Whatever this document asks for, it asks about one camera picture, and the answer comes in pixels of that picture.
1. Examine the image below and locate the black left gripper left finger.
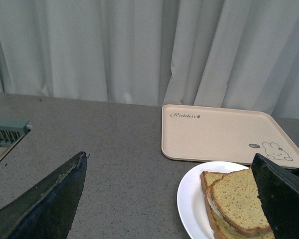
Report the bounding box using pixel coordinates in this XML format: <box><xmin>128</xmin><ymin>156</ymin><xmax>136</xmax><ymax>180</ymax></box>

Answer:
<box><xmin>0</xmin><ymin>152</ymin><xmax>87</xmax><ymax>239</ymax></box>

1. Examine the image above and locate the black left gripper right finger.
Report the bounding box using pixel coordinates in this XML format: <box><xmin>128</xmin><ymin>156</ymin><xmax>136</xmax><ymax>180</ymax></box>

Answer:
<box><xmin>251</xmin><ymin>153</ymin><xmax>299</xmax><ymax>239</ymax></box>

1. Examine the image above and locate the bread slice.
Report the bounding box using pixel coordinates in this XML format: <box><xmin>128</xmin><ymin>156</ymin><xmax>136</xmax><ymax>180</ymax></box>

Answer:
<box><xmin>207</xmin><ymin>168</ymin><xmax>275</xmax><ymax>239</ymax></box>
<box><xmin>200</xmin><ymin>170</ymin><xmax>275</xmax><ymax>239</ymax></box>

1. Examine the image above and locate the white round plate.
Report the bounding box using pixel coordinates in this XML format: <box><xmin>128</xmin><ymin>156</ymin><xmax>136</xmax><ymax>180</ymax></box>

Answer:
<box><xmin>177</xmin><ymin>161</ymin><xmax>247</xmax><ymax>239</ymax></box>

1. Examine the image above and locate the fried egg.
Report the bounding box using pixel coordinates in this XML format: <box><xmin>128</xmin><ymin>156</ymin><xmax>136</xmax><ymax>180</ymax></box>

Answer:
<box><xmin>207</xmin><ymin>194</ymin><xmax>224</xmax><ymax>219</ymax></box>

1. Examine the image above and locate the green slatted rack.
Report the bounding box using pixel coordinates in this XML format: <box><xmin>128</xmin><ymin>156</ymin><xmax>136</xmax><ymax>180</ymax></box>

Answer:
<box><xmin>0</xmin><ymin>118</ymin><xmax>32</xmax><ymax>162</ymax></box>

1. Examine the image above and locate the beige rabbit tray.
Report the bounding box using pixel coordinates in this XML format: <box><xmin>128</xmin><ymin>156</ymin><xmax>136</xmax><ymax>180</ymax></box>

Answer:
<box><xmin>161</xmin><ymin>105</ymin><xmax>299</xmax><ymax>169</ymax></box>

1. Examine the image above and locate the white curtain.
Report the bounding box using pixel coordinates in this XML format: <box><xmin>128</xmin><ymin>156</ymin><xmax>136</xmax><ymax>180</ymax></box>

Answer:
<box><xmin>0</xmin><ymin>0</ymin><xmax>299</xmax><ymax>119</ymax></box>

